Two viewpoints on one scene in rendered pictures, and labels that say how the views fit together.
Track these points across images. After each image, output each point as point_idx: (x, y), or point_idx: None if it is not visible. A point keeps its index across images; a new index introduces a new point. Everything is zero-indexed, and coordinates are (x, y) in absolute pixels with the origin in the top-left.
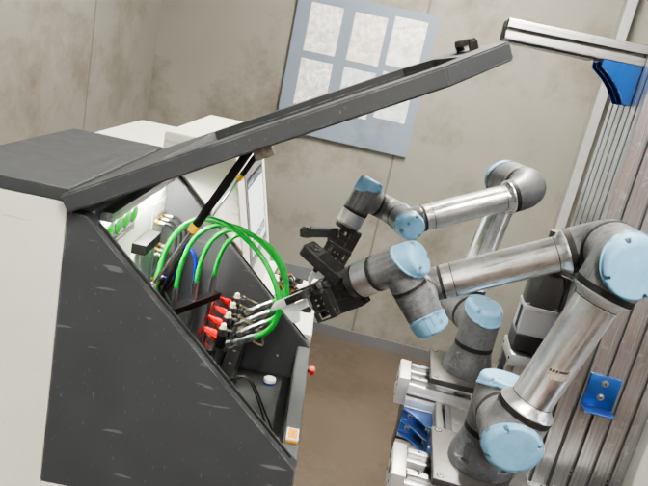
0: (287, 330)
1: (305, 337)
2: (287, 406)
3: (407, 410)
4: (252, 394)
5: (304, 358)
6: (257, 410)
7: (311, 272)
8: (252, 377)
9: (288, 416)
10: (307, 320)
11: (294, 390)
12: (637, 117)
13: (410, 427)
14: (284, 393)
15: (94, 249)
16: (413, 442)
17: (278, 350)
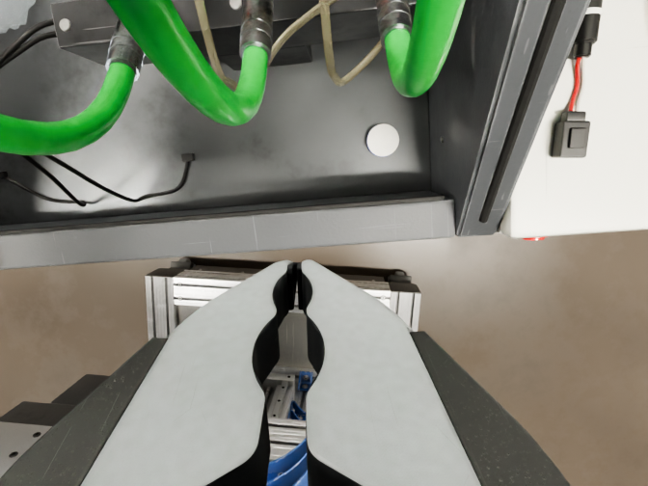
0: (469, 152)
1: (484, 218)
2: (92, 225)
3: (305, 477)
4: (302, 113)
5: (373, 229)
6: (243, 142)
7: (184, 320)
8: (386, 92)
9: (49, 234)
10: (637, 206)
11: (174, 229)
12: None
13: (295, 464)
14: (343, 188)
15: None
16: (290, 455)
17: (446, 137)
